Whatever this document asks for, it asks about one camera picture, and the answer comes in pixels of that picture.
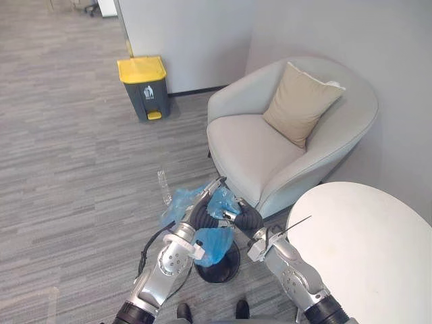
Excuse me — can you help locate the clear plastic bottle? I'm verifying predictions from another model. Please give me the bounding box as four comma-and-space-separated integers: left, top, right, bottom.
156, 169, 176, 207

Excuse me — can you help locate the light grey armchair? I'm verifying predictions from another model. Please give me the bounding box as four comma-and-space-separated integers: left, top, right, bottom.
206, 55, 380, 221

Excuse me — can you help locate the grey trash can yellow lid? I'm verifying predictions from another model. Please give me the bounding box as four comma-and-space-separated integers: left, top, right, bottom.
116, 55, 171, 124

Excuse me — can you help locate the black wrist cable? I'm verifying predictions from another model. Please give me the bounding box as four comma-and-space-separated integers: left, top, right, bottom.
137, 223, 176, 275
265, 215, 313, 238

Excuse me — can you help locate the robot foot dark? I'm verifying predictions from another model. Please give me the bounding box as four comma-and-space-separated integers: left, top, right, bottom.
175, 302, 193, 322
234, 298, 251, 320

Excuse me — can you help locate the robot right foot dark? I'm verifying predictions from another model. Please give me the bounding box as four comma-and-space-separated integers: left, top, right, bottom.
234, 298, 251, 320

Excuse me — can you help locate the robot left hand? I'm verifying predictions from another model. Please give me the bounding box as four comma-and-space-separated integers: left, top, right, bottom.
187, 175, 235, 234

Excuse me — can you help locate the beige cushion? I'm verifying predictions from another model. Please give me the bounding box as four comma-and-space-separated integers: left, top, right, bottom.
262, 61, 346, 150

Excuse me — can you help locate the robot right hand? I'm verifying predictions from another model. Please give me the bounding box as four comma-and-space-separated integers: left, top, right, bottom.
223, 198, 265, 236

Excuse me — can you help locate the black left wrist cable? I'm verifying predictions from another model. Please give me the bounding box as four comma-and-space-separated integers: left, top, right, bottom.
137, 223, 176, 275

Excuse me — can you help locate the grey robot body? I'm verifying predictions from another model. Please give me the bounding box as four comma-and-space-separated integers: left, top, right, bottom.
168, 316, 259, 324

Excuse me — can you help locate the blue plastic trash bag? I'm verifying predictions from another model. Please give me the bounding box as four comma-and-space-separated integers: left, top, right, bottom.
157, 184, 242, 268

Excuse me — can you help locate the robot left foot dark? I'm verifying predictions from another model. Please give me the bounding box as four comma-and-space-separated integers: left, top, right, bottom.
175, 302, 193, 322

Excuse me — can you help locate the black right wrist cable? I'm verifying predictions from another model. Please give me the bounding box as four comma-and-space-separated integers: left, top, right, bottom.
265, 215, 313, 238

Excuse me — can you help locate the small black bin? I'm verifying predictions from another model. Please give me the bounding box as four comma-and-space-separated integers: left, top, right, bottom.
192, 232, 242, 284

